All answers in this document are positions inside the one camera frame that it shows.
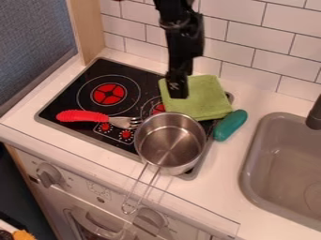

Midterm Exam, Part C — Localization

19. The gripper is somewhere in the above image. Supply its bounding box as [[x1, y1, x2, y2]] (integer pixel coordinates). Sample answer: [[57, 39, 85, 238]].
[[158, 11, 206, 99]]

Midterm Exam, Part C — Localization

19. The green cloth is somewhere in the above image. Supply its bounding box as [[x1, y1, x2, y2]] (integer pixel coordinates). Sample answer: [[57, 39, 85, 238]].
[[156, 74, 235, 122]]

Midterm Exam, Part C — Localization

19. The silver pot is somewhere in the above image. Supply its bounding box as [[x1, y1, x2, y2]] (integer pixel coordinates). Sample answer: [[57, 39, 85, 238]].
[[120, 112, 208, 216]]

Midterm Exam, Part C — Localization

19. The green toy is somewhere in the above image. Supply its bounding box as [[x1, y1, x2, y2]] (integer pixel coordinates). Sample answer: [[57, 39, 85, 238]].
[[211, 109, 250, 143]]

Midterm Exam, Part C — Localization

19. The toy stove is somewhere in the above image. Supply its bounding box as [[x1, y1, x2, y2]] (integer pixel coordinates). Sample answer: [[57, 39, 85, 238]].
[[34, 57, 235, 182]]

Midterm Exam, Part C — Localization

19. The toy sink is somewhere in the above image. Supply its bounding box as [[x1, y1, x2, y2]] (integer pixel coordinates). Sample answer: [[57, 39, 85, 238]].
[[237, 112, 321, 233]]

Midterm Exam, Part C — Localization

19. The tap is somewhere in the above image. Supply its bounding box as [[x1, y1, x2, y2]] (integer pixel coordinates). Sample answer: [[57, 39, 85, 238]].
[[304, 93, 321, 131]]

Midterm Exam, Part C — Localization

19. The red handled fork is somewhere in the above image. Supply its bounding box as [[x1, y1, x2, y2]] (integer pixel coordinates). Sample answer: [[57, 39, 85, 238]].
[[54, 109, 144, 130]]

